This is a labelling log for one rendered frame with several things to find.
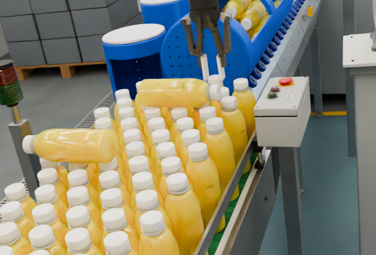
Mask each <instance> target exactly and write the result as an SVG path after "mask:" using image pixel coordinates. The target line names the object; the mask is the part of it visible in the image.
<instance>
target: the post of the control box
mask: <svg viewBox="0 0 376 255"><path fill-rule="evenodd" d="M278 151H279V163H280V174H281V186H282V193H283V204H284V216H285V227H286V239H287V245H288V255H305V249H304V235H303V220H302V207H301V199H300V185H299V172H298V158H297V147H278Z"/></svg>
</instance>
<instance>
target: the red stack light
mask: <svg viewBox="0 0 376 255"><path fill-rule="evenodd" d="M16 81H18V75H17V72H16V67H15V65H14V64H13V66H11V67H9V68H7V69H3V70H0V87H1V86H6V85H9V84H12V83H15V82H16Z"/></svg>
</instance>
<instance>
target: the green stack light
mask: <svg viewBox="0 0 376 255"><path fill-rule="evenodd" d="M23 98H24V94H23V92H22V88H21V85H20V81H19V79H18V81H16V82H15V83H12V84H9V85H6V86H1V87H0V105H11V104H14V103H17V102H20V101H21V100H23Z"/></svg>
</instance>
